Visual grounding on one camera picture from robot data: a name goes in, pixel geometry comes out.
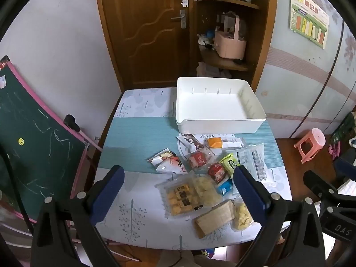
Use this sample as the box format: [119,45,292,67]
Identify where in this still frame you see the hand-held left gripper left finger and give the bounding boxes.
[30,165,125,267]

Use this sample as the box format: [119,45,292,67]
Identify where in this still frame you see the silver door handle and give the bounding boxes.
[171,9,186,29]

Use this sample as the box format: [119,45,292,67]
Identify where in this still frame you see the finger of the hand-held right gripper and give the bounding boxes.
[303,169,339,201]
[333,157,356,179]

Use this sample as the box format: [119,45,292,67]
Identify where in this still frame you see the red white snack bag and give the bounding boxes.
[147,148,189,175]

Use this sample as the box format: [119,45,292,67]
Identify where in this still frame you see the green bag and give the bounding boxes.
[330,111,356,146]

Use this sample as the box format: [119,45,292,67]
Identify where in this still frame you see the green chalkboard with pink frame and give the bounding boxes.
[0,56,103,224]

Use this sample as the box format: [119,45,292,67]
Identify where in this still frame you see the clear packet of yellow crackers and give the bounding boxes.
[155,182,205,218]

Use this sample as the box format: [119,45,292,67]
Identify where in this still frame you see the orange white snack packet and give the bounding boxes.
[206,137,245,149]

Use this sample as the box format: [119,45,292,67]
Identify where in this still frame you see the brown wooden door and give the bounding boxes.
[94,0,196,92]

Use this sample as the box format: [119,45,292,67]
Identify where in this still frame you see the clear packet of pale chips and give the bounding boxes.
[192,175,223,209]

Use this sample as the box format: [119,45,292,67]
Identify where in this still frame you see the green yellow wall poster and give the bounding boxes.
[289,0,330,49]

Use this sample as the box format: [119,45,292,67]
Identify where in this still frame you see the green snack packet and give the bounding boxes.
[219,155,240,177]

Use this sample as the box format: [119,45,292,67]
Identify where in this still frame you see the folded pale cloths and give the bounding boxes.
[196,61,232,78]

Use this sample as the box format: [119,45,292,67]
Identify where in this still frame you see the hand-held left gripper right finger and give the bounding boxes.
[232,165,326,267]

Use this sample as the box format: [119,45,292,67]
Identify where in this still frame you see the pale sliding wardrobe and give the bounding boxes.
[254,0,356,140]

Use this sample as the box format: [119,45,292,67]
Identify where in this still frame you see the wooden corner shelf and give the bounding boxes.
[193,0,279,89]

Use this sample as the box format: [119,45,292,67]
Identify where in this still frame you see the brown white snack packet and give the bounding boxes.
[176,134,208,153]

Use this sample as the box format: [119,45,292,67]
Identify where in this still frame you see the large clear white snack packet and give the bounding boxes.
[226,143,276,187]

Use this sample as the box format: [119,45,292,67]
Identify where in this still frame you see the small plush toys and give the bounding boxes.
[197,28,216,51]

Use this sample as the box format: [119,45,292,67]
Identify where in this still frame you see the red label clear snack packet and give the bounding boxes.
[187,150,210,171]
[207,162,230,184]

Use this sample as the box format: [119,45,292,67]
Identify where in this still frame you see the pink toy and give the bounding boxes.
[328,141,341,157]

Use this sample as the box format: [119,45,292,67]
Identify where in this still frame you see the pink plastic stool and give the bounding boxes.
[294,128,326,164]

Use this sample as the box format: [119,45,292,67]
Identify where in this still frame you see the brown wafer packet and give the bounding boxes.
[194,200,236,239]

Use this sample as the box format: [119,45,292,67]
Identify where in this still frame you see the yellow puffed snack packet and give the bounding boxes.
[232,202,254,232]

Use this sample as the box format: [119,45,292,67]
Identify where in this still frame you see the pink basket with handle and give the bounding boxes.
[214,14,247,60]

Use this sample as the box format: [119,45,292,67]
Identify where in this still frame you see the blue snack packet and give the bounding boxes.
[217,179,235,197]

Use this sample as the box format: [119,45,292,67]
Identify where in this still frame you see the white plastic bin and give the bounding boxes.
[175,77,267,134]

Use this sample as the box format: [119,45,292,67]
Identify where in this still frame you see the printed teal white tablecloth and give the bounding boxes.
[93,87,293,252]

